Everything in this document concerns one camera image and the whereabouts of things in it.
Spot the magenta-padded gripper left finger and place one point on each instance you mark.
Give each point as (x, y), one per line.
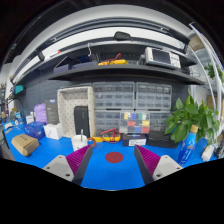
(58, 166)

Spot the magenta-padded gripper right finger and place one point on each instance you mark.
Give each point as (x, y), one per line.
(166, 166)

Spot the blue drink bottle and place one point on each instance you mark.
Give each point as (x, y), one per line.
(188, 146)

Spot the black case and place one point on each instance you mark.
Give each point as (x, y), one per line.
(160, 138)

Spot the metal spoon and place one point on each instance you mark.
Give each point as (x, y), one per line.
(81, 134)

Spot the brown cardboard box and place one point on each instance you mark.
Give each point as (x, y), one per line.
(24, 144)

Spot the black box with white label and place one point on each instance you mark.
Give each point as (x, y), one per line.
(134, 139)

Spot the white power adapter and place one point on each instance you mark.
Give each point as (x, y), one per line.
(208, 152)

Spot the blue box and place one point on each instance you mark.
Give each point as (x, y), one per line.
(35, 129)

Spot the grey small-parts drawer cabinet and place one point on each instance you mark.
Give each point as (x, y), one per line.
(113, 95)
(106, 121)
(153, 96)
(159, 120)

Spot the green potted plant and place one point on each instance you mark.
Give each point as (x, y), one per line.
(190, 120)

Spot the black rectangular device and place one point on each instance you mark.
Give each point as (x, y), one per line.
(81, 120)

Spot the flat round red coaster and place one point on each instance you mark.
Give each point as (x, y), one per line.
(114, 157)

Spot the clear organizer with coloured parts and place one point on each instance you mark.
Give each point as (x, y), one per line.
(134, 122)

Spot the dark grey flat box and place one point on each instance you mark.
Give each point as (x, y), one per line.
(52, 111)

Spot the black tool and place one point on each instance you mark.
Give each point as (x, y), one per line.
(220, 150)

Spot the purple bag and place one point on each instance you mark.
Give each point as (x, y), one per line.
(40, 112)

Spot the yellow multimeter with red leads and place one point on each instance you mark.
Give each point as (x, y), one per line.
(108, 136)

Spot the beige dotted tray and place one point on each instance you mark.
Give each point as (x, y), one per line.
(66, 100)

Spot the teal lamp head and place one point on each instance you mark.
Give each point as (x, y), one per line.
(18, 89)

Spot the white shelf unit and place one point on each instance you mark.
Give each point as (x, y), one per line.
(206, 73)

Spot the black shelf unit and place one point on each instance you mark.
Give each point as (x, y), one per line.
(116, 71)

